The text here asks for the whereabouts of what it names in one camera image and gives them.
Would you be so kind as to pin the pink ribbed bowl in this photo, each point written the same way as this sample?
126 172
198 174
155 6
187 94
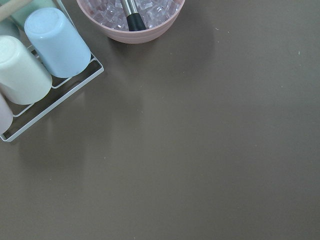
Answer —
131 37

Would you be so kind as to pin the clear plastic ice cubes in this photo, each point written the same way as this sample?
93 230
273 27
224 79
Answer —
110 13

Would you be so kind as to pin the blue plastic cup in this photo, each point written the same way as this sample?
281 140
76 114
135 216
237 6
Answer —
59 45

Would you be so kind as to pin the white plastic cup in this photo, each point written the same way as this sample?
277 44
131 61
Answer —
23 79

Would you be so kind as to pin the pink plastic cup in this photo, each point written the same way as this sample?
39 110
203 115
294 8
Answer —
6 115

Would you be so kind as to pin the green plastic cup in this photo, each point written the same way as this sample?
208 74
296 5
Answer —
20 16

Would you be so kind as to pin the grey plastic cup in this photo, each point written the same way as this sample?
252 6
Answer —
9 28

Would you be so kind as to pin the wooden cup rack stick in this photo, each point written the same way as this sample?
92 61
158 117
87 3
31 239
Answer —
11 7

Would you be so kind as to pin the metal scoop with black handle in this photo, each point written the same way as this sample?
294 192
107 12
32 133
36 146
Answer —
134 19

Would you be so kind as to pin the white wire cup rack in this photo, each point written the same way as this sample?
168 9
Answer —
24 116

